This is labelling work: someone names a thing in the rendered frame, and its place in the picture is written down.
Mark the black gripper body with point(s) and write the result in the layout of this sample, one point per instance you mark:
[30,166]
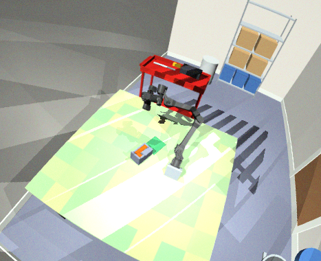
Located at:
[147,105]

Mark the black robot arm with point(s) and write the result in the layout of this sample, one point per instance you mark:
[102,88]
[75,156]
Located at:
[198,119]

